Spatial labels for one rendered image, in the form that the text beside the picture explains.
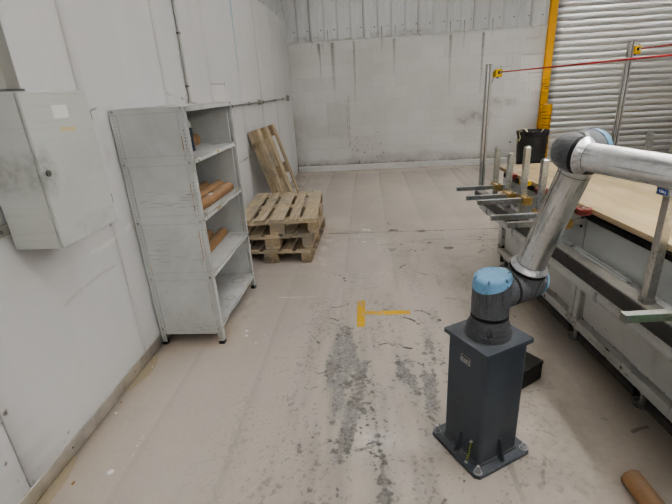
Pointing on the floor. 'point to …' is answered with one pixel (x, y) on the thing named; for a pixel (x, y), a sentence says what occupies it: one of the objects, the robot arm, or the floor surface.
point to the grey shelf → (217, 275)
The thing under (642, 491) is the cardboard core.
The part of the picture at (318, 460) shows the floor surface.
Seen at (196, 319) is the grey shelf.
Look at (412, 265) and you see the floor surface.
